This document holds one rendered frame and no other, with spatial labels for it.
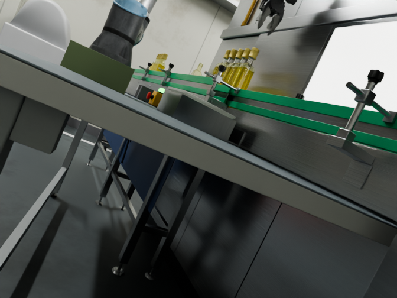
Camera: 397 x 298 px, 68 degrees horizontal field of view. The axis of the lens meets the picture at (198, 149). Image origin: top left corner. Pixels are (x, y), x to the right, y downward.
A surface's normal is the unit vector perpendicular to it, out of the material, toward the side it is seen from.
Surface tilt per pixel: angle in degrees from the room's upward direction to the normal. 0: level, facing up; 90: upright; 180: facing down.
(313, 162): 90
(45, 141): 90
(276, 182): 90
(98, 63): 90
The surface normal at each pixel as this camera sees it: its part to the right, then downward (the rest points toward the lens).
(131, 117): 0.25, 0.19
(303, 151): -0.81, -0.33
